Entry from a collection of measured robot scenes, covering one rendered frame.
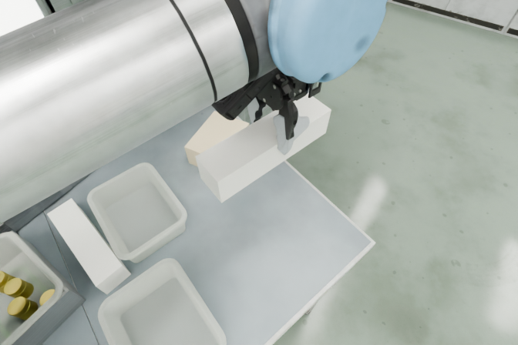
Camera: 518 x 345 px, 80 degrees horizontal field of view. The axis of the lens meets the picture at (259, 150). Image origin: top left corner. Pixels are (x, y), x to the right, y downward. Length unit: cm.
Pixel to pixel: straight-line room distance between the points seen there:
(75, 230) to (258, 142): 52
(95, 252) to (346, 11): 73
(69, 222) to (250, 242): 43
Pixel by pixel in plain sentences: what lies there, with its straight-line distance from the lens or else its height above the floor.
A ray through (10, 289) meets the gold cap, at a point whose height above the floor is 81.
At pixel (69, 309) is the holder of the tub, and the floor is 77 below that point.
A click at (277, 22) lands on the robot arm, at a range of 16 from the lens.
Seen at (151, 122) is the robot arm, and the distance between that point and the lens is 16.
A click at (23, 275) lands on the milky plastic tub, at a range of 91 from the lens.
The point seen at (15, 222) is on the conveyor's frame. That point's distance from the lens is 98.
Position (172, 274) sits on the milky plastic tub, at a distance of 78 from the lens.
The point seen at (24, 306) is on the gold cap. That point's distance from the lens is 83.
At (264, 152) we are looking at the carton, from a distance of 48.
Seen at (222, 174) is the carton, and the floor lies 111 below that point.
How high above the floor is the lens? 148
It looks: 51 degrees down
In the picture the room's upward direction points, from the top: straight up
